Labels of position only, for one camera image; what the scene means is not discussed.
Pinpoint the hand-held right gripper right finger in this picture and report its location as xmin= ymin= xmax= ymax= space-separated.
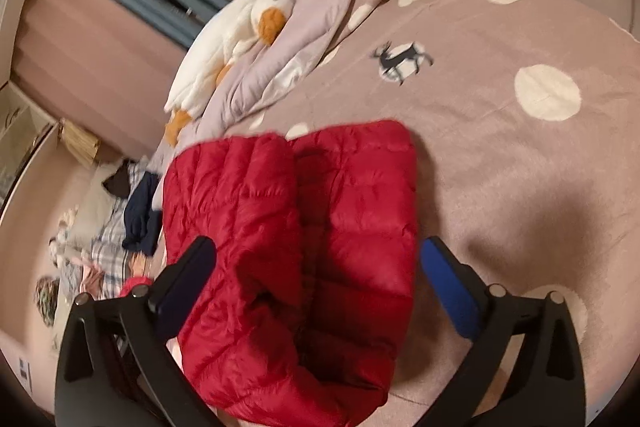
xmin=420 ymin=236 xmax=586 ymax=427

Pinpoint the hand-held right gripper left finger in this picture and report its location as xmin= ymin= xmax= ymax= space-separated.
xmin=55 ymin=236 xmax=218 ymax=427

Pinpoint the red puffer jacket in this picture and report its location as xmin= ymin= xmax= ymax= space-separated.
xmin=162 ymin=119 xmax=420 ymax=427

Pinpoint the red garment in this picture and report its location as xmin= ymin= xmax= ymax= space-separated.
xmin=119 ymin=276 xmax=155 ymax=300

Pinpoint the plaid cloth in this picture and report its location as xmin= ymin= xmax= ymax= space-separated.
xmin=75 ymin=162 xmax=151 ymax=303

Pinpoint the navy garment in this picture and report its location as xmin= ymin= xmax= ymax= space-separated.
xmin=121 ymin=172 xmax=163 ymax=257

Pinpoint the dark brown cloth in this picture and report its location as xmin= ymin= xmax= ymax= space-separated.
xmin=102 ymin=166 xmax=132 ymax=198

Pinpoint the patterned fabric item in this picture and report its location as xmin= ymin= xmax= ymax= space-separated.
xmin=34 ymin=276 xmax=62 ymax=329

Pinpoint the polka dot bed sheet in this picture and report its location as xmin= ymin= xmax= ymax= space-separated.
xmin=165 ymin=0 xmax=640 ymax=427

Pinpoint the wicker basket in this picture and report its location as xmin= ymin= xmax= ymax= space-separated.
xmin=59 ymin=119 xmax=101 ymax=168

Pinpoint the pink curtain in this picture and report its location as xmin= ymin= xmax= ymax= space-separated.
xmin=10 ymin=0 xmax=401 ymax=168

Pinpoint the white goose plush toy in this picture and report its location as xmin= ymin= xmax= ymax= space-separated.
xmin=164 ymin=0 xmax=296 ymax=146

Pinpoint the grey quilt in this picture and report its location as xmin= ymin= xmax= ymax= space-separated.
xmin=150 ymin=0 xmax=396 ymax=188

